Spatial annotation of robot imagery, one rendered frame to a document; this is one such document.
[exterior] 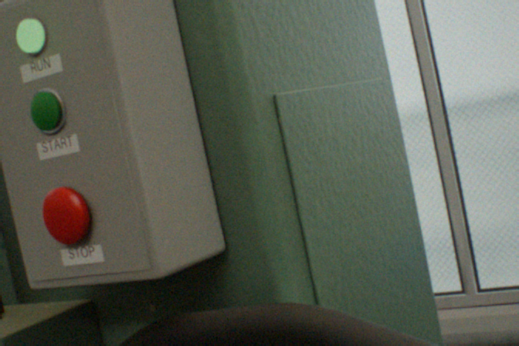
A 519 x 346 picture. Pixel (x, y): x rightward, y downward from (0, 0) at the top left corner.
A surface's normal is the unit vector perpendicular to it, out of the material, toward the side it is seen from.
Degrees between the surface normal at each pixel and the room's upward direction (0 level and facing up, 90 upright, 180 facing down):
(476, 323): 90
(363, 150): 90
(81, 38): 90
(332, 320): 37
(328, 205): 90
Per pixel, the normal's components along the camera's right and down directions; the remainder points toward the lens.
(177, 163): 0.84, -0.15
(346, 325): -0.11, -0.76
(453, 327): -0.49, 0.15
